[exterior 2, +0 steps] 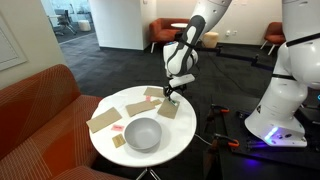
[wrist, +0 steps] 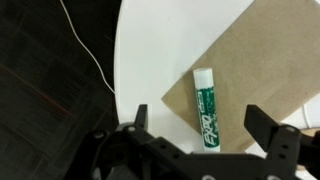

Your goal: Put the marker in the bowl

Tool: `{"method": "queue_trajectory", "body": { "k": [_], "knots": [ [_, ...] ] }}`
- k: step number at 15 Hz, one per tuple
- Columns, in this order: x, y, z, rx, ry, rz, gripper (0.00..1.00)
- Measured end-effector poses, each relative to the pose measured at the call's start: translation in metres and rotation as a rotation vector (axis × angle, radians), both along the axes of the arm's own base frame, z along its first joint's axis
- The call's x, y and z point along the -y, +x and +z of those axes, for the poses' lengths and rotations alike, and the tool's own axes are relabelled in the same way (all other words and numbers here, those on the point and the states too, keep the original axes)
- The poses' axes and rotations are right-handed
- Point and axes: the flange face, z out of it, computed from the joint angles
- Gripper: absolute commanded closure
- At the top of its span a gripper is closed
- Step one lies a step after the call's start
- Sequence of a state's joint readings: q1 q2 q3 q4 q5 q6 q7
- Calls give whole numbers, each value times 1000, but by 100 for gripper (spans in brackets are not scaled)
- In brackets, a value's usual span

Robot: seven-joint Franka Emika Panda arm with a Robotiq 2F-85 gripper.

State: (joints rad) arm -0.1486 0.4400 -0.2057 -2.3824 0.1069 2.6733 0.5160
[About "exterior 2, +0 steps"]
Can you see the white ottoman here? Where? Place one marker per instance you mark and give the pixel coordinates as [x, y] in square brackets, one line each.
[84, 25]

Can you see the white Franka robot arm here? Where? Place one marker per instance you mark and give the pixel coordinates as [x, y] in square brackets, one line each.
[283, 110]

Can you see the white framed wall board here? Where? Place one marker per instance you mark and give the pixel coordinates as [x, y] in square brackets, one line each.
[8, 46]

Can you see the grey office chair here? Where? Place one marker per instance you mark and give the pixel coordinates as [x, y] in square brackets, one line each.
[65, 20]

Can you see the orange and black clamp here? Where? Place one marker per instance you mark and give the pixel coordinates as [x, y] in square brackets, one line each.
[218, 109]
[230, 142]

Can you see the black floor rail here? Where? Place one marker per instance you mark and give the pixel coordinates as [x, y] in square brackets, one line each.
[240, 57]

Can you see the orange chair with white legs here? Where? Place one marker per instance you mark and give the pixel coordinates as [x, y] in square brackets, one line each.
[274, 35]

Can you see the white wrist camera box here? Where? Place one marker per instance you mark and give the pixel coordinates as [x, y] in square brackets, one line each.
[181, 80]

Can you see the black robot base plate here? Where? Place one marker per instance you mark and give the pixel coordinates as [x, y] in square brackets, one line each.
[293, 156]

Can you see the white wall outlet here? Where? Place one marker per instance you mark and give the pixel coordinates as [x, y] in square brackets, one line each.
[235, 32]
[228, 33]

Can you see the orange armchair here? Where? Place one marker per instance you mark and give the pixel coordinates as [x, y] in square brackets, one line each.
[161, 31]

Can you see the orange patterned sofa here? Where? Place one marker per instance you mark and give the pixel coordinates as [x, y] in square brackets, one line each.
[40, 126]

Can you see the small pink paper note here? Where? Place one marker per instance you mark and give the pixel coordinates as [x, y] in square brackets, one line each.
[148, 98]

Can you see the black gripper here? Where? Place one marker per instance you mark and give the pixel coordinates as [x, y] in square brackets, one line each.
[180, 87]

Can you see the long cardboard strip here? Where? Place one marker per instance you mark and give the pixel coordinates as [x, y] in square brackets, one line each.
[140, 108]

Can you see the grey bowl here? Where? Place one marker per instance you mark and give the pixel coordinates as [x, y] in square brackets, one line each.
[143, 133]

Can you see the pink printed paper note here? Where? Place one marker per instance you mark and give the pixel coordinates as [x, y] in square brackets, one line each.
[117, 127]

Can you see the small cardboard square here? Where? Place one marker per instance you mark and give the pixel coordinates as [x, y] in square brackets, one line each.
[118, 141]

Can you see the green and white marker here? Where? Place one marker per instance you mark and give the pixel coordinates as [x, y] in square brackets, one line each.
[174, 102]

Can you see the large cardboard rectangle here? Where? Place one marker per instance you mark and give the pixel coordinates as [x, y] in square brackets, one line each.
[104, 120]

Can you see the beige cylinder stool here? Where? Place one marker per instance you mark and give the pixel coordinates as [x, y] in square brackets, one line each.
[210, 40]

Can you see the white round coffee table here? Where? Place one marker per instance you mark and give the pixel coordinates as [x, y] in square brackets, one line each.
[179, 25]

